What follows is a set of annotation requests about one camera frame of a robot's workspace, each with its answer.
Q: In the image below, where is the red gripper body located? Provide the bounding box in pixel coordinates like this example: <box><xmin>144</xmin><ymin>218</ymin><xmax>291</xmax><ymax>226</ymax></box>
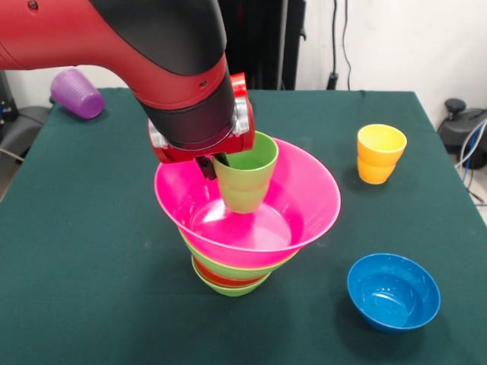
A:
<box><xmin>147</xmin><ymin>97</ymin><xmax>256</xmax><ymax>165</ymax></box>

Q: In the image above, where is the green cup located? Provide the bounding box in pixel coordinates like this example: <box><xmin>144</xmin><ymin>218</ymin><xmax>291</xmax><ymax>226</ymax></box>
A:
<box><xmin>212</xmin><ymin>131</ymin><xmax>280</xmax><ymax>214</ymax></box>

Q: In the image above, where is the large pink bowl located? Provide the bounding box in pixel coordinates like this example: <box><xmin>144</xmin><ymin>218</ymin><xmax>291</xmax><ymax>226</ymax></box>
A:
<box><xmin>154</xmin><ymin>136</ymin><xmax>342</xmax><ymax>266</ymax></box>

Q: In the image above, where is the large green bowl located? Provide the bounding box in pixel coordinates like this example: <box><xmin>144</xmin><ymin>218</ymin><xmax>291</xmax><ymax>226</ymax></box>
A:
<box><xmin>179</xmin><ymin>227</ymin><xmax>300</xmax><ymax>281</ymax></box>

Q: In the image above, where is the red bowl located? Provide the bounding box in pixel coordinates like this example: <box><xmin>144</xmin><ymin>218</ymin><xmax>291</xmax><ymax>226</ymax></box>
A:
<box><xmin>193</xmin><ymin>256</ymin><xmax>272</xmax><ymax>288</ymax></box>

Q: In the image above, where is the purple cup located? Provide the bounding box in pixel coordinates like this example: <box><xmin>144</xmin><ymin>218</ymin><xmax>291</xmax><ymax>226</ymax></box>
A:
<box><xmin>50</xmin><ymin>68</ymin><xmax>105</xmax><ymax>120</ymax></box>

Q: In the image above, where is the small green bowl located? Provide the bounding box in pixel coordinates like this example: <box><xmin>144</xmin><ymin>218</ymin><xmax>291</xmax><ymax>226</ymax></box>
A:
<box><xmin>191</xmin><ymin>256</ymin><xmax>272</xmax><ymax>298</ymax></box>

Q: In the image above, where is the yellow cup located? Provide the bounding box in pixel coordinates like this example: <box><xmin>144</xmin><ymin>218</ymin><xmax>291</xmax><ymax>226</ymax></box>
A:
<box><xmin>356</xmin><ymin>123</ymin><xmax>408</xmax><ymax>186</ymax></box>

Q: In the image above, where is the dark green tablecloth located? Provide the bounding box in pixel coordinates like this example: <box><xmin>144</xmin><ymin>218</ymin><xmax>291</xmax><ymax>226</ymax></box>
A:
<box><xmin>0</xmin><ymin>87</ymin><xmax>487</xmax><ymax>365</ymax></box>

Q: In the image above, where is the black wheeled base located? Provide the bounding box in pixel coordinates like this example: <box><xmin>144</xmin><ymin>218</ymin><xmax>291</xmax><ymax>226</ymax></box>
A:
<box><xmin>0</xmin><ymin>105</ymin><xmax>52</xmax><ymax>159</ymax></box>
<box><xmin>437</xmin><ymin>97</ymin><xmax>487</xmax><ymax>155</ymax></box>

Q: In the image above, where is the blue bowl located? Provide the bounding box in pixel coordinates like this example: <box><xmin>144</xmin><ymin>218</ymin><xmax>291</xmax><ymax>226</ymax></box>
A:
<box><xmin>346</xmin><ymin>253</ymin><xmax>441</xmax><ymax>335</ymax></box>

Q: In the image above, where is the black cable with plug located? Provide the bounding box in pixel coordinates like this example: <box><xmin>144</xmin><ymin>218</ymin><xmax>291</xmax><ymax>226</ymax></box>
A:
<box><xmin>326</xmin><ymin>0</ymin><xmax>339</xmax><ymax>91</ymax></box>

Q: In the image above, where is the thin black cable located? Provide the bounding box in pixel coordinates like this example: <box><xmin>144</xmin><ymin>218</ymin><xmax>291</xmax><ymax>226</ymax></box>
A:
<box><xmin>342</xmin><ymin>0</ymin><xmax>366</xmax><ymax>94</ymax></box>

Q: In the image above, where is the blue cable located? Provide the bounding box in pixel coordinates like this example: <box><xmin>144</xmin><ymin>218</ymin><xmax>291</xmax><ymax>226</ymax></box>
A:
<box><xmin>458</xmin><ymin>121</ymin><xmax>487</xmax><ymax>172</ymax></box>

